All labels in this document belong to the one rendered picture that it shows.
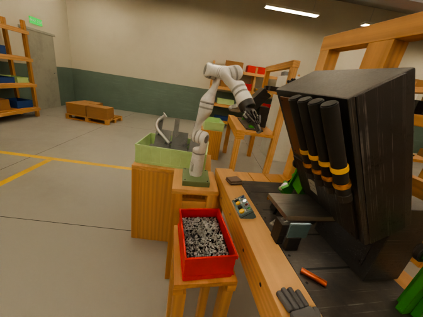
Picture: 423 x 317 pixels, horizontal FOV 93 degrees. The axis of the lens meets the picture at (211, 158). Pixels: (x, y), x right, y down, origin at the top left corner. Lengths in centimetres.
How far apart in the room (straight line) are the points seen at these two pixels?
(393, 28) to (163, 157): 160
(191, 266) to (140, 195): 119
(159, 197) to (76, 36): 797
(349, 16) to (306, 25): 144
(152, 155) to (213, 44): 662
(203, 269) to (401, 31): 135
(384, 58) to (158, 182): 167
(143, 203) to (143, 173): 31
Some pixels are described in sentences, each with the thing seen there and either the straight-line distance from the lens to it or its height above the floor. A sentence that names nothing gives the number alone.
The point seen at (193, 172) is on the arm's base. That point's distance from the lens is 143.
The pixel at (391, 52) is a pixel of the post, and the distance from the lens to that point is 138.
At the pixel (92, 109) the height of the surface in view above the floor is 38.
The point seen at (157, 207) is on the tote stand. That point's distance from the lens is 197.
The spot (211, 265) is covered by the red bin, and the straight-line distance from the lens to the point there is 89.
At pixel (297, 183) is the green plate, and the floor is 114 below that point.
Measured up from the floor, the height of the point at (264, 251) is 90.
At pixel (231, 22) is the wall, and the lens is 820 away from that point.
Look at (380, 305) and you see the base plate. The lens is 105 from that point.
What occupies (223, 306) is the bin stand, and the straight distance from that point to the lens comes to 109.
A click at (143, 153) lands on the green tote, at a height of 88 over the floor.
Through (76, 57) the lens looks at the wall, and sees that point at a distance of 929.
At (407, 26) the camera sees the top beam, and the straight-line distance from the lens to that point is 137.
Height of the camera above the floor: 154
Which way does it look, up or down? 21 degrees down
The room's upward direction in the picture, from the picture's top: 9 degrees clockwise
